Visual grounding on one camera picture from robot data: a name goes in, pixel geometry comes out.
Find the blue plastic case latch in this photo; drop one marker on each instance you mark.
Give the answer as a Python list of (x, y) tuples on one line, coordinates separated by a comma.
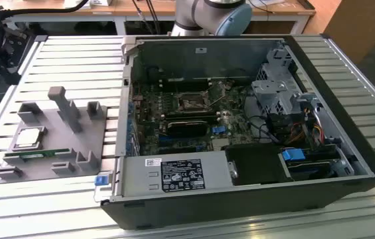
[(102, 180)]

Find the green RAM stick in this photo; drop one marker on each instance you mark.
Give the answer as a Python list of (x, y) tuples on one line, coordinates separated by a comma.
[(35, 154)]

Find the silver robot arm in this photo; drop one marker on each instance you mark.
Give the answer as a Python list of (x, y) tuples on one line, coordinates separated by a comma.
[(190, 15)]

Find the black graphics card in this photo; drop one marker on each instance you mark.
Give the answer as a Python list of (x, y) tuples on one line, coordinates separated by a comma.
[(187, 128)]

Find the green motherboard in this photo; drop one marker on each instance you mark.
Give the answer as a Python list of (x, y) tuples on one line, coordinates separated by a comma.
[(236, 119)]

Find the silver green CPU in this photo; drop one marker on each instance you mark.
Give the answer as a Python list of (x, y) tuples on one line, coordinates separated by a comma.
[(30, 137)]

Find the wooden desk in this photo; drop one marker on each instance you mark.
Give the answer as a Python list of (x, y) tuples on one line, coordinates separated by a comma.
[(107, 11)]

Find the grey metal disk bay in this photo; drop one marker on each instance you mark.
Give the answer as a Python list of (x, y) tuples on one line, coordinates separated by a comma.
[(274, 94)]

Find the silver power supply unit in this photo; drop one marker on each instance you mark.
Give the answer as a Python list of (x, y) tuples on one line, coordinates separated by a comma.
[(134, 174)]

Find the CPU socket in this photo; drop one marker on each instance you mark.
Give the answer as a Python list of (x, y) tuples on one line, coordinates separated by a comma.
[(192, 102)]

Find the black RAM slot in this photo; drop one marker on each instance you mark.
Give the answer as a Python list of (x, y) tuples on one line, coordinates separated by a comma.
[(188, 118)]

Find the grey parts rack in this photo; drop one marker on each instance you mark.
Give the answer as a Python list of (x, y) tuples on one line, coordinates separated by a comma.
[(64, 149)]

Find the brown wooden cabinet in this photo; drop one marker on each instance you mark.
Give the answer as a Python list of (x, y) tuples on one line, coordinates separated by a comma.
[(357, 25)]

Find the black PC case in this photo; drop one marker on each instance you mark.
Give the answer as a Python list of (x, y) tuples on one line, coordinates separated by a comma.
[(240, 211)]

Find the hard disk in blue carrier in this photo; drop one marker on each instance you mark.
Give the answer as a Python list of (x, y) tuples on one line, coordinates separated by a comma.
[(293, 155)]

